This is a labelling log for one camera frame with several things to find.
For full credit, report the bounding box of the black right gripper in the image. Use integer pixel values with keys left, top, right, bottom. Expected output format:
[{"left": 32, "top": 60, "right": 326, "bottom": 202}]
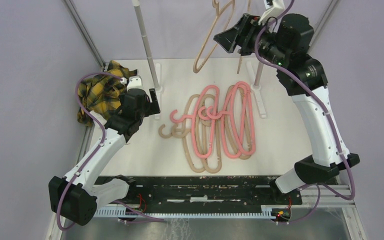
[{"left": 214, "top": 12, "right": 289, "bottom": 68}]

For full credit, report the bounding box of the beige hanger hung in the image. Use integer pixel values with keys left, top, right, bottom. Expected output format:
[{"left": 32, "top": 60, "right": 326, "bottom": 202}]
[
  {"left": 236, "top": 0, "right": 252, "bottom": 75},
  {"left": 192, "top": 0, "right": 236, "bottom": 74}
]

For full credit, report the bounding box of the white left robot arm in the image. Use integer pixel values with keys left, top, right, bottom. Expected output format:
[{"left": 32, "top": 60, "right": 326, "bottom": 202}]
[{"left": 48, "top": 88, "right": 161, "bottom": 226}]

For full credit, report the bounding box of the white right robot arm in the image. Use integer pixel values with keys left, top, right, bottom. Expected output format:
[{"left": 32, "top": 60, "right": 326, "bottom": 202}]
[{"left": 213, "top": 13, "right": 360, "bottom": 204}]

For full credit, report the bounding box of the left white rack foot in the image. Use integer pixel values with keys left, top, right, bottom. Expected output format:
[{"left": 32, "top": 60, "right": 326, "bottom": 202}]
[{"left": 154, "top": 63, "right": 164, "bottom": 121}]

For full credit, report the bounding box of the white rack foot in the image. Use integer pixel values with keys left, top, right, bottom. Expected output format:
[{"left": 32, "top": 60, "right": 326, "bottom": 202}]
[
  {"left": 154, "top": 63, "right": 164, "bottom": 121},
  {"left": 245, "top": 61, "right": 268, "bottom": 119}
]

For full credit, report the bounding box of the beige hanger with left hook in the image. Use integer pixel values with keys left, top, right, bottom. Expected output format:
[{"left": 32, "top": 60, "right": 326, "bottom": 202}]
[{"left": 158, "top": 94, "right": 223, "bottom": 174}]

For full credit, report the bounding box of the pink hanger left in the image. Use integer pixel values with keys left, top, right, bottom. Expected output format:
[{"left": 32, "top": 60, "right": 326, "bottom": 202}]
[{"left": 169, "top": 85, "right": 223, "bottom": 159}]

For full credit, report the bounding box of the pink hanger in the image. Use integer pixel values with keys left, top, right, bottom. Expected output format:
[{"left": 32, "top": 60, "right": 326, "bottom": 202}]
[
  {"left": 205, "top": 81, "right": 257, "bottom": 159},
  {"left": 169, "top": 85, "right": 223, "bottom": 159}
]

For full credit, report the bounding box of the right grey rack pole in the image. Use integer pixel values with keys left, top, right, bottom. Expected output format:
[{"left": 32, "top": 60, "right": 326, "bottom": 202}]
[{"left": 252, "top": 0, "right": 280, "bottom": 89}]

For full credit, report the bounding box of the grey rack pole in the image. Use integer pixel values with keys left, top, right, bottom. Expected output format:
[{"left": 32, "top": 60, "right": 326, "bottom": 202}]
[
  {"left": 252, "top": 0, "right": 280, "bottom": 89},
  {"left": 131, "top": 0, "right": 162, "bottom": 92}
]

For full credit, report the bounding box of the right white rack foot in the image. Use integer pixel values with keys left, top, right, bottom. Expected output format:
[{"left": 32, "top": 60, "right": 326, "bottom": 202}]
[{"left": 245, "top": 61, "right": 268, "bottom": 119}]

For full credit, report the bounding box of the yellow plaid shirt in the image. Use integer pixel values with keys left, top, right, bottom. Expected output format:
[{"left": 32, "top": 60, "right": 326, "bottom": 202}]
[{"left": 77, "top": 60, "right": 138, "bottom": 127}]

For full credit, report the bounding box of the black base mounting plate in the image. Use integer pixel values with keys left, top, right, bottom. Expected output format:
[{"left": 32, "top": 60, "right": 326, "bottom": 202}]
[{"left": 118, "top": 175, "right": 303, "bottom": 215}]

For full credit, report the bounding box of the pink hanger right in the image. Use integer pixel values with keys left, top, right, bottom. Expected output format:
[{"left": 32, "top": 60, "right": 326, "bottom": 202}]
[{"left": 205, "top": 81, "right": 257, "bottom": 159}]

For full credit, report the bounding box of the left grey rack pole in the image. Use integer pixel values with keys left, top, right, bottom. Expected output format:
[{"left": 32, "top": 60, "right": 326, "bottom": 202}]
[{"left": 131, "top": 0, "right": 162, "bottom": 92}]

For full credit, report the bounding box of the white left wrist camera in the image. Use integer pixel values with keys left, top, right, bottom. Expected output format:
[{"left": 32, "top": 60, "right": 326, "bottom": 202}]
[{"left": 120, "top": 75, "right": 144, "bottom": 91}]

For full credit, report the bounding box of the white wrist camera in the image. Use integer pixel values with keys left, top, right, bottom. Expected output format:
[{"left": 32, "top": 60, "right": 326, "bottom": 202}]
[
  {"left": 120, "top": 75, "right": 144, "bottom": 91},
  {"left": 258, "top": 0, "right": 287, "bottom": 25}
]

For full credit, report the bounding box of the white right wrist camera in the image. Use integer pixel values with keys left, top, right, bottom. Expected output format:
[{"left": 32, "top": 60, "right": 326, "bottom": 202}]
[{"left": 258, "top": 0, "right": 287, "bottom": 25}]

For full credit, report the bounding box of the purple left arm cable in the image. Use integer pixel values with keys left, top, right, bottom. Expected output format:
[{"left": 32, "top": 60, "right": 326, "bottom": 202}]
[{"left": 56, "top": 73, "right": 127, "bottom": 231}]

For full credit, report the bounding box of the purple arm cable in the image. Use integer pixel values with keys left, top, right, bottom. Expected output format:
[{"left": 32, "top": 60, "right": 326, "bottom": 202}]
[
  {"left": 254, "top": 0, "right": 357, "bottom": 225},
  {"left": 56, "top": 73, "right": 127, "bottom": 231}
]

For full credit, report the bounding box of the white slotted cable duct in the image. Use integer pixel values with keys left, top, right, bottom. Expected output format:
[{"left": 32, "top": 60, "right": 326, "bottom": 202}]
[{"left": 94, "top": 204, "right": 276, "bottom": 220}]

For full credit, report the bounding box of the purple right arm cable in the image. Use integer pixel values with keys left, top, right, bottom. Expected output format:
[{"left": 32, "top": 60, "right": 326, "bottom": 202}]
[{"left": 254, "top": 0, "right": 357, "bottom": 225}]

